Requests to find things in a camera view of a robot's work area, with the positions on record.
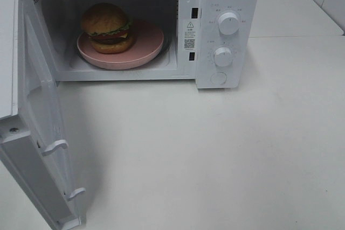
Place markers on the pink round plate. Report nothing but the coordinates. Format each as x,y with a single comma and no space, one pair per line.
148,42

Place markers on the burger with lettuce and tomato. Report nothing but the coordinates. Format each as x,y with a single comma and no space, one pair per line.
108,27

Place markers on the white microwave door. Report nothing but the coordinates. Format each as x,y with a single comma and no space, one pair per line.
34,147

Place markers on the round white door button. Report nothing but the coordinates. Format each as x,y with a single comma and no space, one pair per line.
219,78

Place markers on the glass microwave turntable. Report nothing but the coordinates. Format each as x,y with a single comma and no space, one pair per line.
166,43

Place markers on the lower white round knob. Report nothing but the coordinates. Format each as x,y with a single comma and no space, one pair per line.
223,57

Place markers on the white round knob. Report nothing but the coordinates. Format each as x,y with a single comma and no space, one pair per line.
223,57
228,22

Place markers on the white warning label sticker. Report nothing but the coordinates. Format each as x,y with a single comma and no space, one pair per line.
190,33

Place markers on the white microwave oven body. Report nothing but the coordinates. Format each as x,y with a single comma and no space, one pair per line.
62,20

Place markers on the upper white round knob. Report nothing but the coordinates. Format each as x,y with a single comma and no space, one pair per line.
228,22

